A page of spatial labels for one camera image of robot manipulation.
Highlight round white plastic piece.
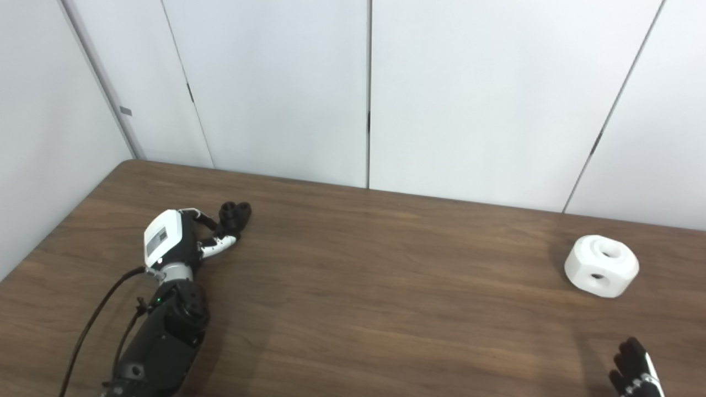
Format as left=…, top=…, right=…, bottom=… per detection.
left=564, top=235, right=640, bottom=299

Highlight black flanged holder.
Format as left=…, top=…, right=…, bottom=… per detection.
left=218, top=202, right=253, bottom=241

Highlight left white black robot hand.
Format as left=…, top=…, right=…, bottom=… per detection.
left=144, top=208, right=239, bottom=272

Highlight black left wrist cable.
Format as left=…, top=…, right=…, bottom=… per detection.
left=58, top=267, right=148, bottom=397

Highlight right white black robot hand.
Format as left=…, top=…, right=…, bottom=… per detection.
left=609, top=337, right=666, bottom=397

